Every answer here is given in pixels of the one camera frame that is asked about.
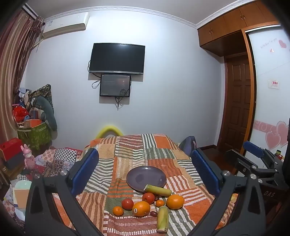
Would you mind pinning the red tomato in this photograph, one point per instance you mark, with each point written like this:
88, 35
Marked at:
127, 203
148, 197

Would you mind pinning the striped patchwork blanket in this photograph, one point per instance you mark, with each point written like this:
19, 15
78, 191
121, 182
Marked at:
126, 163

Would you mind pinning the wardrobe with white sliding door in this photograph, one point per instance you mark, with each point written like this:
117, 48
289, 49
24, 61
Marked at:
269, 113

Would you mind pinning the large orange with sticker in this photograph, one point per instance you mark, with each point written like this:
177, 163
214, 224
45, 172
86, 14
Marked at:
141, 208

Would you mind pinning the dark patterned bag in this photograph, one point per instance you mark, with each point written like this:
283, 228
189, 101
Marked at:
43, 90

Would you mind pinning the grey green plush toy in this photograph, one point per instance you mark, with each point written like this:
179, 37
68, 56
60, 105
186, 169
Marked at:
45, 109

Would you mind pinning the black white checkered cloth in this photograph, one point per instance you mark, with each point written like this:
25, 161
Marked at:
65, 156

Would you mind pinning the purple plate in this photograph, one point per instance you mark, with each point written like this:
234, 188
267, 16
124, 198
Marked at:
145, 178

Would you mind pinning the white air conditioner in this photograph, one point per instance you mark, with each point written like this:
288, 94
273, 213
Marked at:
65, 26

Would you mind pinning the floral cloth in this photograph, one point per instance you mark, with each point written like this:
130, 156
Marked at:
44, 156

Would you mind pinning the corn cob piece with husk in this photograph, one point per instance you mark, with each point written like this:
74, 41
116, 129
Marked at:
158, 190
162, 219

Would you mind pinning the black wall television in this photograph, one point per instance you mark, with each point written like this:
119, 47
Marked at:
116, 57

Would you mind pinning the small colourful toy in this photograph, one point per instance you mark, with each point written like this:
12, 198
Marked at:
279, 154

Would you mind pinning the mint green plastic lid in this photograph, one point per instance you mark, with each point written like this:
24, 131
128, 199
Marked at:
22, 185

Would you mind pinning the pink rabbit toy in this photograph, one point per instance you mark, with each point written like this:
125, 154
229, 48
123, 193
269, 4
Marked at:
28, 157

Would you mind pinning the red lidded box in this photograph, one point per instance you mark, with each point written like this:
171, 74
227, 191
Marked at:
10, 149

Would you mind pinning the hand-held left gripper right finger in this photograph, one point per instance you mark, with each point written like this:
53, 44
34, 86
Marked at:
205, 172

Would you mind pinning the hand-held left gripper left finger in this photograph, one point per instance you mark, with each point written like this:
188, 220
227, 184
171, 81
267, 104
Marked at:
87, 169

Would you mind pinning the grey purple bag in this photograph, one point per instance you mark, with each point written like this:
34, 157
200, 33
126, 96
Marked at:
188, 145

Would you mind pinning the green fabric storage box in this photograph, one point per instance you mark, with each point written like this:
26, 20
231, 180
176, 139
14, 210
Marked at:
36, 136

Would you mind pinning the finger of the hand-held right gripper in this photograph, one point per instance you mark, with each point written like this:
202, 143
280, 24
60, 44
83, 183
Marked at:
237, 156
253, 148

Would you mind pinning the white paper label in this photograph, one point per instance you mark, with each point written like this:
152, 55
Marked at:
274, 84

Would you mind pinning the wooden overhead cabinet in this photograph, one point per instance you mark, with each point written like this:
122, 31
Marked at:
226, 25

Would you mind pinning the yellow curved foam tube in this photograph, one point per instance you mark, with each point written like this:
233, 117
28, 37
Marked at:
108, 129

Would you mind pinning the small black monitor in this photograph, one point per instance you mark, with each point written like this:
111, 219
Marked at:
113, 86

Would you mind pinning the striped brown curtain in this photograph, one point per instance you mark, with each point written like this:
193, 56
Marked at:
13, 56

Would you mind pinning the small tangerine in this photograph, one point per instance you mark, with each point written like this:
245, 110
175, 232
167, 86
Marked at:
159, 203
118, 211

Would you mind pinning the brown wooden door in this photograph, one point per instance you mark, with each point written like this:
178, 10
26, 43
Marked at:
237, 102

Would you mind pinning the orange paper sheet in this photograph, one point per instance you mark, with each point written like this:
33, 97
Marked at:
21, 197

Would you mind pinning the red plastic bag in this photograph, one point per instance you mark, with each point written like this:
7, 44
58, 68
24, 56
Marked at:
20, 113

